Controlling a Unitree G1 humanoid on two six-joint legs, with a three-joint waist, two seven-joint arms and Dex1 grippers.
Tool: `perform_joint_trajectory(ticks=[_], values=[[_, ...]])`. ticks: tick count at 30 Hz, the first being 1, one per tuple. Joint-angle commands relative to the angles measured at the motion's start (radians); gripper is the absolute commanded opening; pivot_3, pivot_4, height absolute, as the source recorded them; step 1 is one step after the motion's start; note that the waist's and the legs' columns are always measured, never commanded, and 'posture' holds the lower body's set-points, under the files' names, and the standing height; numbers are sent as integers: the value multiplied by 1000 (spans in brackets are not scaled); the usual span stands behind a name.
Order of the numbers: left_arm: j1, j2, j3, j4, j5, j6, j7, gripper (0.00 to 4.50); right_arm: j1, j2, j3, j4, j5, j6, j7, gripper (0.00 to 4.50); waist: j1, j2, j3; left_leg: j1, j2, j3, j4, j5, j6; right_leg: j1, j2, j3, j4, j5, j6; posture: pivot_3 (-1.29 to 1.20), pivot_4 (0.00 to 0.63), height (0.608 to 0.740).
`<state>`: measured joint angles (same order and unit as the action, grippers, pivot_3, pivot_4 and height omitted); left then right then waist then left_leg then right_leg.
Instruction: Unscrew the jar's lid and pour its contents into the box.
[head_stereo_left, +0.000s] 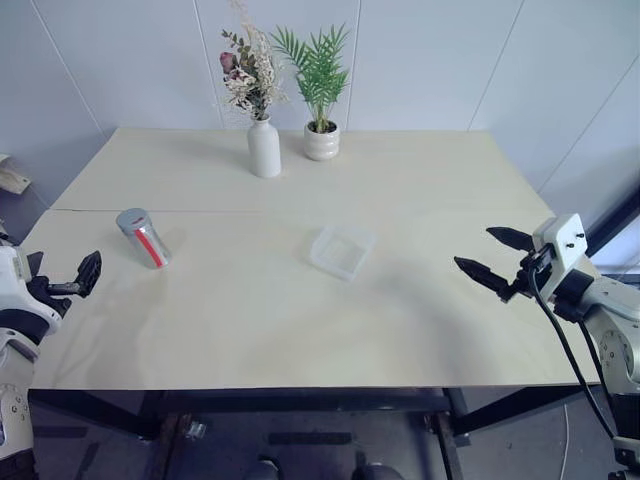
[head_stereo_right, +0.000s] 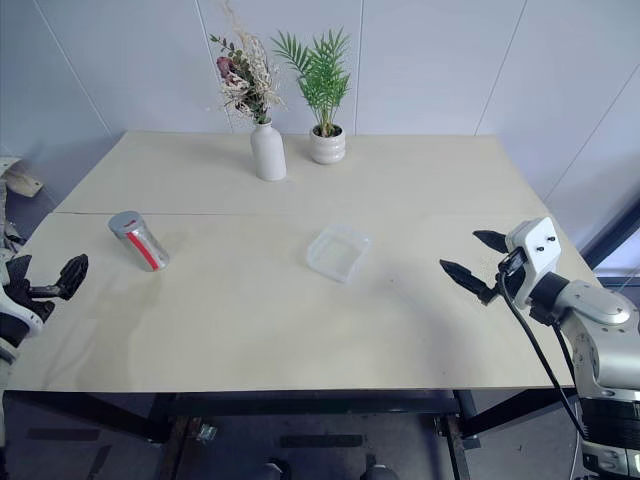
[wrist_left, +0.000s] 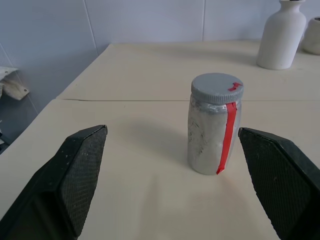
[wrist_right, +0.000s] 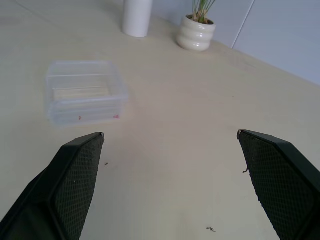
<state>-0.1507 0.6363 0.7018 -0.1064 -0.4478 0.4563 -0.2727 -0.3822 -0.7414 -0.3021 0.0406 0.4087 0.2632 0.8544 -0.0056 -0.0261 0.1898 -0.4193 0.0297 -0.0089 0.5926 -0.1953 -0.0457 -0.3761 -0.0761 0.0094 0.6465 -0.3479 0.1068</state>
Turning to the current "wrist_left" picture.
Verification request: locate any silver metal can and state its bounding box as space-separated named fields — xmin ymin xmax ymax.
xmin=187 ymin=94 xmax=243 ymax=176

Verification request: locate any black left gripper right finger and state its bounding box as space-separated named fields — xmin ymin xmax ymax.
xmin=237 ymin=126 xmax=320 ymax=240

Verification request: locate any beige cloth item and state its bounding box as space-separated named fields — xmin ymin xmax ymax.
xmin=0 ymin=66 xmax=30 ymax=101

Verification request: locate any white ribbed plant pot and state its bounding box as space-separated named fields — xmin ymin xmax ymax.
xmin=301 ymin=16 xmax=320 ymax=56

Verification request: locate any white ceramic vase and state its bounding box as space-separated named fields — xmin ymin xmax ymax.
xmin=256 ymin=0 xmax=307 ymax=71

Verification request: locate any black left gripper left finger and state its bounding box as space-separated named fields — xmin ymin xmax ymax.
xmin=0 ymin=124 xmax=109 ymax=240

